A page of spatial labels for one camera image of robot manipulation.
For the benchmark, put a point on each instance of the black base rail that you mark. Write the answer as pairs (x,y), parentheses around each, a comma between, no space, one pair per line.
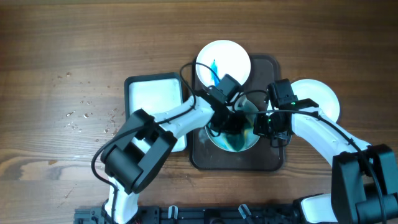
(243,214)

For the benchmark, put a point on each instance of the black tray with white water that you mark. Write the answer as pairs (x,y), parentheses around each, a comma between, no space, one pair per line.
(157,93)

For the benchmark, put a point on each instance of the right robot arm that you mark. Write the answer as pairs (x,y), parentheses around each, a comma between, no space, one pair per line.
(364,176)

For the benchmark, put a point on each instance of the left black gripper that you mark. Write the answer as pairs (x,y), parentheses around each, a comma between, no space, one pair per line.
(241,119)

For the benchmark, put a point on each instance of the white plate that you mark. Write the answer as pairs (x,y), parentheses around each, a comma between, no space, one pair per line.
(222,57)
(320,93)

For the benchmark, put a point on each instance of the green and yellow sponge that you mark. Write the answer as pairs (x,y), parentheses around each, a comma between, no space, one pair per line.
(235,131)

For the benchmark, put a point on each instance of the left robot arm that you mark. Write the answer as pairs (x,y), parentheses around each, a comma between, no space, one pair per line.
(138,151)

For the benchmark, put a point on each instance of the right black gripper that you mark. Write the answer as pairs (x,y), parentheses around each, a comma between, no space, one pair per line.
(268,129)

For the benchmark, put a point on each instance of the pale grey plate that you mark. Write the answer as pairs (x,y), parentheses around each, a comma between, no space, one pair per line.
(241,106)

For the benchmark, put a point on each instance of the dark brown serving tray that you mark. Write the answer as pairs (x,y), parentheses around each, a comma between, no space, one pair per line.
(265,155)

